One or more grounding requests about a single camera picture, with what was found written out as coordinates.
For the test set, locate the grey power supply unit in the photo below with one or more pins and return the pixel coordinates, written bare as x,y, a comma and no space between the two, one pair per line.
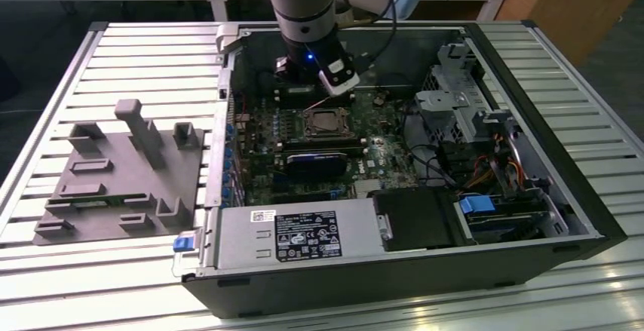
241,240

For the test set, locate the blue disk carrier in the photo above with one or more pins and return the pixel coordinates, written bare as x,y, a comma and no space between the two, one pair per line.
475,204

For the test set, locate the blue case latch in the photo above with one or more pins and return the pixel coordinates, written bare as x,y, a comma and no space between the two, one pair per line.
183,242

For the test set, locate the silver green CPU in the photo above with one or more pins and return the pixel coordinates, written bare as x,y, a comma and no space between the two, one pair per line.
324,121

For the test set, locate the CPU socket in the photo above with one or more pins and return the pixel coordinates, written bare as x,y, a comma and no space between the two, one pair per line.
327,135

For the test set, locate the silver coin battery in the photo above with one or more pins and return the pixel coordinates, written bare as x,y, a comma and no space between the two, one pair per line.
380,100

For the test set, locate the black grey PC case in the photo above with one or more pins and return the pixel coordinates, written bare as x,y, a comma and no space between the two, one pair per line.
352,293

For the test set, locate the grey parts rack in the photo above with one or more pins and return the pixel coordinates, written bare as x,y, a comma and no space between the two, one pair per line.
120,180

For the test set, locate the silver chipset heatsink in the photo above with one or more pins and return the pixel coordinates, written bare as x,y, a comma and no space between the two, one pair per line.
367,187

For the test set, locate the thin metal locking lever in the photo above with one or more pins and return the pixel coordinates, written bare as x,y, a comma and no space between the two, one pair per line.
317,105

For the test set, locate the silver metal drive cage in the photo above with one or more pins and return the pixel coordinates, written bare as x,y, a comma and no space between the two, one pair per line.
443,101

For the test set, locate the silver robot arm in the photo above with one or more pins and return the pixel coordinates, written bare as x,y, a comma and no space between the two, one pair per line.
301,7

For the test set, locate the black blue graphics card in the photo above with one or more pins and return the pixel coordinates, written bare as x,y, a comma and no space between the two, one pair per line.
316,165

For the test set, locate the wooden cabinet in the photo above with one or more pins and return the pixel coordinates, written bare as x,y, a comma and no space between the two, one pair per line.
579,7

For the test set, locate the black plastic drive shroud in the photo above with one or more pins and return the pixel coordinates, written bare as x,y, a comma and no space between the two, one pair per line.
417,218

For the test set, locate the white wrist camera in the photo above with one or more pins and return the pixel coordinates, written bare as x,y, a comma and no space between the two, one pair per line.
339,78

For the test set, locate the green motherboard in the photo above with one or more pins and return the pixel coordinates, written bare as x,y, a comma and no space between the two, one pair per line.
392,157

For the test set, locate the silver disk bay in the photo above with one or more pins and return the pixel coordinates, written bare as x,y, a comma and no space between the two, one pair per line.
553,218

